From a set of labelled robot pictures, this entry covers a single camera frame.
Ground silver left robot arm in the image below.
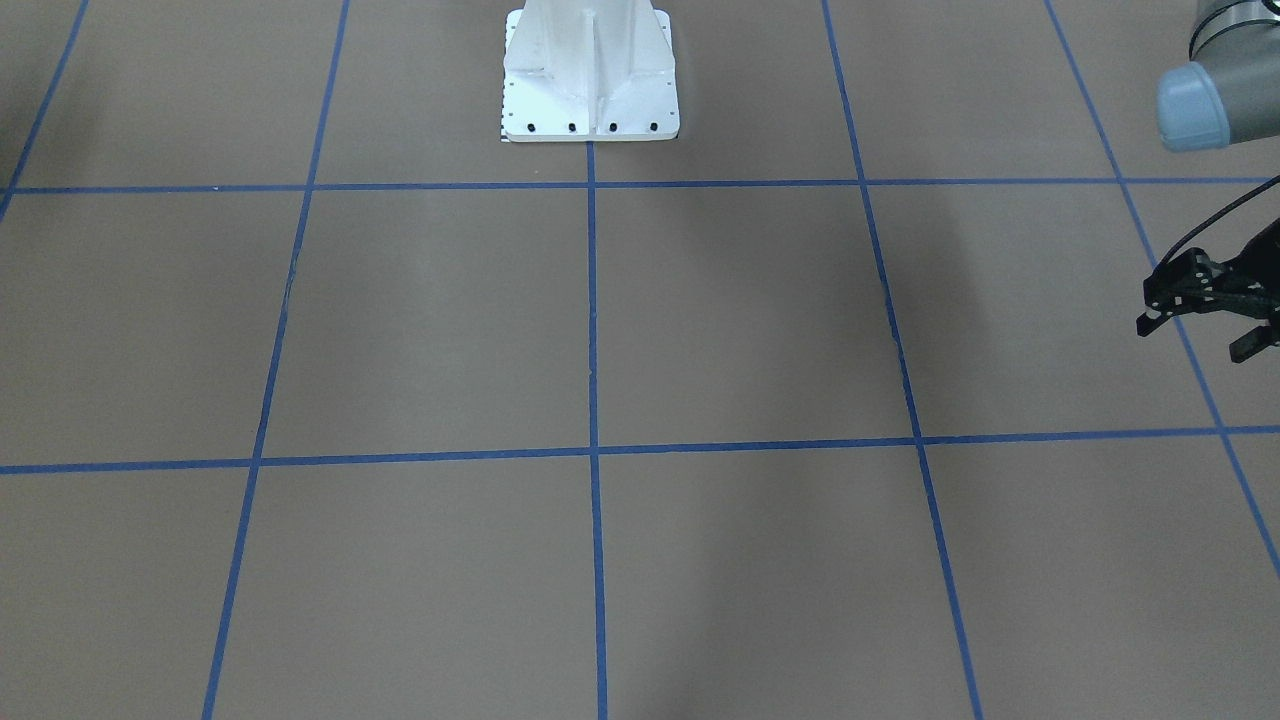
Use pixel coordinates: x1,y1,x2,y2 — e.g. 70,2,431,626
1135,1,1279,364

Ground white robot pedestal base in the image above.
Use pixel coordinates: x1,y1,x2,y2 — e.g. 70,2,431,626
500,1,681,143

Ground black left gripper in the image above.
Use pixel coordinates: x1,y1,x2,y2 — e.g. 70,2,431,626
1135,222,1279,363

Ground brown paper table cover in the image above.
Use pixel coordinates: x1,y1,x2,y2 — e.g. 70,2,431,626
3,1,1277,719

